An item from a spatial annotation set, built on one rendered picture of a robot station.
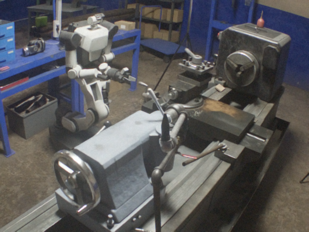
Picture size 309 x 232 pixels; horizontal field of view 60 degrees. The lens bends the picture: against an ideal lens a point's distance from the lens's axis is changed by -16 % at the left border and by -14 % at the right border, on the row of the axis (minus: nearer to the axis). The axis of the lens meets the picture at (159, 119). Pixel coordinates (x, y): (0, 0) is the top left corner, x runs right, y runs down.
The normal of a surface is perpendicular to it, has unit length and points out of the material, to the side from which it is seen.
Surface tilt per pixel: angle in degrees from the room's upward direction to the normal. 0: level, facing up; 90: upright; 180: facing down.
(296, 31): 90
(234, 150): 0
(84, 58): 105
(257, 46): 90
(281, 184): 0
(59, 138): 0
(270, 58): 90
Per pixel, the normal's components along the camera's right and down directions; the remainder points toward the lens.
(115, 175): 0.83, 0.11
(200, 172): 0.09, -0.87
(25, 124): 0.85, 0.32
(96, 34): 0.72, -0.22
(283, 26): -0.55, 0.36
